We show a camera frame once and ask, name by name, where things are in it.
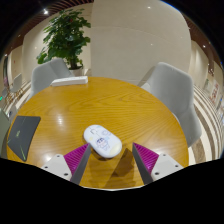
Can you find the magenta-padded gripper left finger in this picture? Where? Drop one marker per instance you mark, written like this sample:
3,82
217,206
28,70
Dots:
77,158

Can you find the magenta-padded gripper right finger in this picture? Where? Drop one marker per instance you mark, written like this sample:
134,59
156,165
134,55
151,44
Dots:
146,158

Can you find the white printed computer mouse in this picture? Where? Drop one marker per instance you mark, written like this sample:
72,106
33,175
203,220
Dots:
101,140

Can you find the black mouse pad green lines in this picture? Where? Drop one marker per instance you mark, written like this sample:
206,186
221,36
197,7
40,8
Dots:
21,136

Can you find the light grey shell chair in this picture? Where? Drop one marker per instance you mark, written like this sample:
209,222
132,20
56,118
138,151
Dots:
45,76
175,93

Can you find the white power strip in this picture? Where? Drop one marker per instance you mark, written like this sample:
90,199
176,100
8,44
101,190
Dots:
69,81

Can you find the grey-green chair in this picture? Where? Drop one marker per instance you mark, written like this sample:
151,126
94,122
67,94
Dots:
3,130

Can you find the white plant pot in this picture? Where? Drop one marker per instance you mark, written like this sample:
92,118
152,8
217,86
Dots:
76,71

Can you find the red and white poster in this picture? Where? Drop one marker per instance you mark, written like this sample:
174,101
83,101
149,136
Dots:
214,91

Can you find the small white chair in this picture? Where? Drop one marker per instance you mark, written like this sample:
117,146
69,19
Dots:
16,82

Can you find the green leafy potted plant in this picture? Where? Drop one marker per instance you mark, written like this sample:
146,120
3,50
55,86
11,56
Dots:
65,36

